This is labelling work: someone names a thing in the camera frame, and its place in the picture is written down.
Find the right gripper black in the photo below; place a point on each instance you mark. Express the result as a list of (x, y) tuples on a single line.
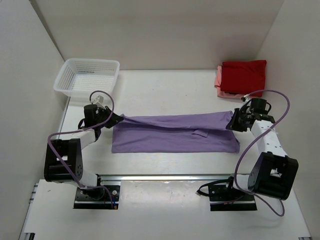
[(237, 120)]

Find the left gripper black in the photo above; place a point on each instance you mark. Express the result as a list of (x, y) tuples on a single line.
[(110, 117)]

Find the purple t shirt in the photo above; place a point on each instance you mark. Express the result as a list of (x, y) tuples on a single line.
[(188, 133)]

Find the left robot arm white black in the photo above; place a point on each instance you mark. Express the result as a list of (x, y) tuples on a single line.
[(64, 160)]

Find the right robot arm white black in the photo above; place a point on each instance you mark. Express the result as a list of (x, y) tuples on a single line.
[(274, 172)]

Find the pink folded t shirt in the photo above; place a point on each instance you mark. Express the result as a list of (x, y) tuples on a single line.
[(217, 85)]

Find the red folded t shirt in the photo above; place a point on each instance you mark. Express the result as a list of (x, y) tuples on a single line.
[(243, 77)]

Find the white plastic basket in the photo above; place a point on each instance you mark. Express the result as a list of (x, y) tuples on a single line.
[(79, 77)]

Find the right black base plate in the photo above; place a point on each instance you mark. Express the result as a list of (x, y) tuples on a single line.
[(232, 202)]

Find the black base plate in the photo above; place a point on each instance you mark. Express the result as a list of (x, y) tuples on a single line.
[(232, 202), (98, 199)]

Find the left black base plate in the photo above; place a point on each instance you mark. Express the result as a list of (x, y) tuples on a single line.
[(98, 199)]

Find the aluminium rail frame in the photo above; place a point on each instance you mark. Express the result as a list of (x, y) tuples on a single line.
[(158, 201)]

